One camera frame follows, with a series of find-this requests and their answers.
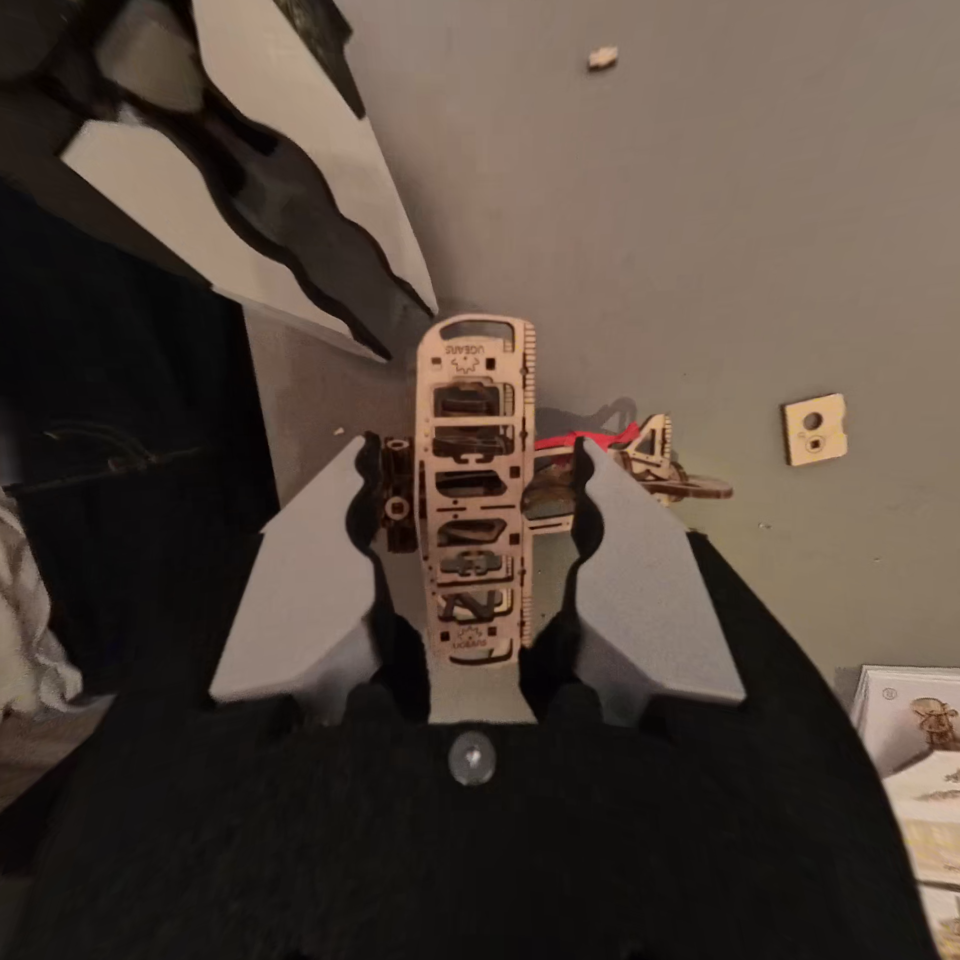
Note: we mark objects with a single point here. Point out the grey desk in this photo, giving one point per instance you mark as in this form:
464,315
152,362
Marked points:
637,225

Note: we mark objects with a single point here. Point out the tiny pale wood chip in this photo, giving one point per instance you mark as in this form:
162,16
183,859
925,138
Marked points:
602,58

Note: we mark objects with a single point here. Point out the person's white shirt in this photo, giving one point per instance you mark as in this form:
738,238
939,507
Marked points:
26,622

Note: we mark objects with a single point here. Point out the small square wooden piece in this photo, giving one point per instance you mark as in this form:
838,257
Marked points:
831,411

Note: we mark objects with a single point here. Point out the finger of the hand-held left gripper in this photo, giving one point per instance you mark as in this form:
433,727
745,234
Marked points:
322,142
187,225

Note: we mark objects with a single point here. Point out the person's dark jeans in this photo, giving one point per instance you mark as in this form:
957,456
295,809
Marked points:
135,360

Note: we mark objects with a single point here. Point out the instruction booklet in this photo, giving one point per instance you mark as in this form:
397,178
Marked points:
900,712

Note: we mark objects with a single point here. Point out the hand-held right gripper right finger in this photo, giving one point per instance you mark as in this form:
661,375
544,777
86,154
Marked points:
652,592

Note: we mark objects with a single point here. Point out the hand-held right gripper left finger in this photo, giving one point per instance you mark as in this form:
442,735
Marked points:
300,592

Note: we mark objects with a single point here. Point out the wooden biplane model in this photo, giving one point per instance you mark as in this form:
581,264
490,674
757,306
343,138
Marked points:
469,346

